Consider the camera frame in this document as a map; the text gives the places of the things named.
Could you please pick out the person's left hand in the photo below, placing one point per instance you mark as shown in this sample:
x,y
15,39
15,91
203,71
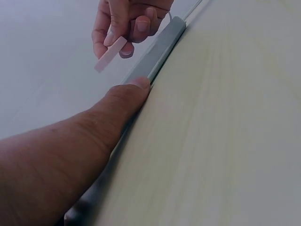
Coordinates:
x,y
58,164

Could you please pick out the person's right hand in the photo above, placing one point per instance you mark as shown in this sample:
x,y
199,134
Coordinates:
x,y
122,16

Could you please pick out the white stick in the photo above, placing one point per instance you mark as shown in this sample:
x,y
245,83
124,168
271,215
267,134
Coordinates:
x,y
110,54

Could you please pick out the grey box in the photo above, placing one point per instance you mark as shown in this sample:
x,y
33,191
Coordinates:
x,y
160,47

